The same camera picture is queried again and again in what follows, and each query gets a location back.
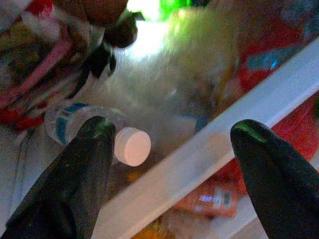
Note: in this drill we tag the clear plastic water bottle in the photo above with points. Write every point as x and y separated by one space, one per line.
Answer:
133 147

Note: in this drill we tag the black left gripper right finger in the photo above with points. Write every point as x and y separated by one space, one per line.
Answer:
281 189

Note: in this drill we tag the red plastic food package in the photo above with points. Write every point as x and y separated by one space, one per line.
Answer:
269 57

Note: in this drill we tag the orange food packet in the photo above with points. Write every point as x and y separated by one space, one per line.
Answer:
209 199

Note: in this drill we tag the green glass bottle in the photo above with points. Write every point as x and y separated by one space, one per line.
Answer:
174 6

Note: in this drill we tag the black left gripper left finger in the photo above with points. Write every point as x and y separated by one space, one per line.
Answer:
69 179

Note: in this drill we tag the colourful printed food package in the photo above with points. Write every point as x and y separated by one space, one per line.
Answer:
32 64

